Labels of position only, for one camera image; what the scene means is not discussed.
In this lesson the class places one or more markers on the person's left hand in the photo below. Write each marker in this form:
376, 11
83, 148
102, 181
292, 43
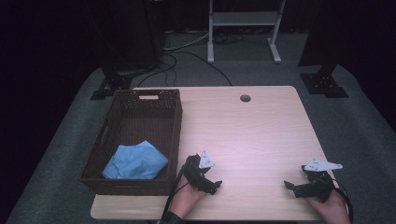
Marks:
186, 200

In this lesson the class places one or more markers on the black metal stand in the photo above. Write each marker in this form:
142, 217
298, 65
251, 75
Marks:
323, 84
113, 83

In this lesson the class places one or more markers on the brown wicker basket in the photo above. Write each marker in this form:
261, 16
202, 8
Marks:
140, 124

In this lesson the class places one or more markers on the light blue shirt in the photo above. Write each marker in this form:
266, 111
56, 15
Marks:
137, 161

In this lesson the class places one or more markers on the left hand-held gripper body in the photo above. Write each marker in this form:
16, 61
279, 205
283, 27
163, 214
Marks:
194, 171

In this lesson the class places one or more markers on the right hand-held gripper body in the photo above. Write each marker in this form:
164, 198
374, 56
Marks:
320, 185

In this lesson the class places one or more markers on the person's right hand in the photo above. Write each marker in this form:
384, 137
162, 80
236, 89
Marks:
334, 213

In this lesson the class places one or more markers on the white metal stand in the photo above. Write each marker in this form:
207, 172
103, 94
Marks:
244, 18

